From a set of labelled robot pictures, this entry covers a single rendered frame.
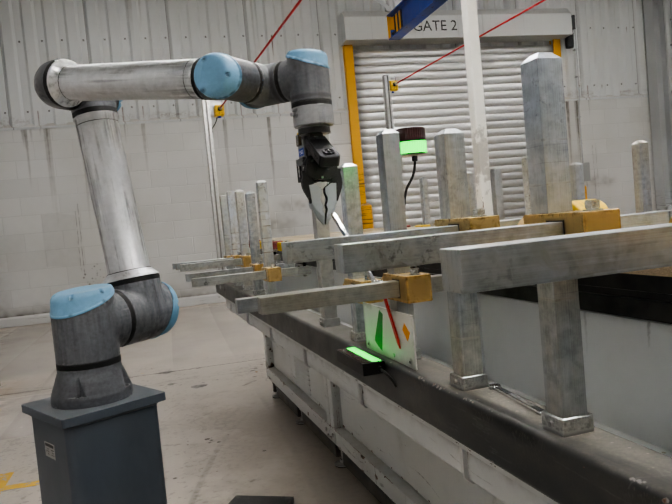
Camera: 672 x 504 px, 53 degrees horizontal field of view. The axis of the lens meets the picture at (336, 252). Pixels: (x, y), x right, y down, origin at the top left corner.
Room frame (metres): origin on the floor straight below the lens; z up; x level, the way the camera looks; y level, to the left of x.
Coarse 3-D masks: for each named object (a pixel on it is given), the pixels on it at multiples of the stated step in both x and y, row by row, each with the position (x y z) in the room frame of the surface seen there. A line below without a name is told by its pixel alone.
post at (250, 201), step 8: (248, 192) 2.71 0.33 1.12; (248, 200) 2.71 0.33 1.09; (248, 208) 2.71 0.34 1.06; (248, 216) 2.71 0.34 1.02; (256, 216) 2.72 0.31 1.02; (248, 224) 2.72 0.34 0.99; (256, 224) 2.71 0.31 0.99; (256, 232) 2.71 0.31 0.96; (256, 240) 2.71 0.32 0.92; (256, 248) 2.71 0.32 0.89; (256, 256) 2.71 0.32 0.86; (256, 280) 2.71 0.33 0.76; (256, 288) 2.71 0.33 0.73
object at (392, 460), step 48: (288, 288) 3.11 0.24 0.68; (528, 288) 1.23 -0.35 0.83; (624, 288) 0.99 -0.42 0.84; (432, 336) 1.64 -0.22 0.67; (480, 336) 1.42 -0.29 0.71; (528, 336) 1.24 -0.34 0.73; (624, 336) 1.00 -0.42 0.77; (288, 384) 3.35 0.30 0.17; (528, 384) 1.25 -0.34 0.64; (624, 384) 1.00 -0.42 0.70; (336, 432) 2.55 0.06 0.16; (384, 432) 2.13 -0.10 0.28; (624, 432) 1.01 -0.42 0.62; (384, 480) 2.07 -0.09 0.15; (432, 480) 1.80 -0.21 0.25
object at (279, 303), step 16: (336, 288) 1.20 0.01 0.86; (352, 288) 1.21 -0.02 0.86; (368, 288) 1.22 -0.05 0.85; (384, 288) 1.23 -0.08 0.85; (432, 288) 1.26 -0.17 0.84; (272, 304) 1.16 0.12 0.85; (288, 304) 1.17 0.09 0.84; (304, 304) 1.18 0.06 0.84; (320, 304) 1.19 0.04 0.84; (336, 304) 1.20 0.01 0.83
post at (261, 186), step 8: (256, 184) 2.48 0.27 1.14; (264, 184) 2.47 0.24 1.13; (256, 192) 2.50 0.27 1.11; (264, 192) 2.47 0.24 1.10; (264, 200) 2.47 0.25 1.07; (264, 208) 2.47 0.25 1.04; (264, 216) 2.47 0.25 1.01; (264, 224) 2.47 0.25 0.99; (264, 232) 2.47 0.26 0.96; (264, 240) 2.47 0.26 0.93; (264, 248) 2.47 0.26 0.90; (272, 248) 2.48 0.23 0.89; (264, 256) 2.47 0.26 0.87; (272, 256) 2.48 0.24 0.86; (264, 264) 2.48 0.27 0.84; (272, 288) 2.47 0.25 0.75
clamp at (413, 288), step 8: (408, 272) 1.28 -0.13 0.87; (384, 280) 1.30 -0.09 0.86; (400, 280) 1.23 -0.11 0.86; (408, 280) 1.20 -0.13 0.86; (416, 280) 1.21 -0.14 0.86; (424, 280) 1.21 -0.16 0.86; (400, 288) 1.23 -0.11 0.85; (408, 288) 1.20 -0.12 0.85; (416, 288) 1.21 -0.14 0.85; (424, 288) 1.21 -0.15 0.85; (400, 296) 1.23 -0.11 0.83; (408, 296) 1.20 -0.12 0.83; (416, 296) 1.21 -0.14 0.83; (424, 296) 1.21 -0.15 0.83
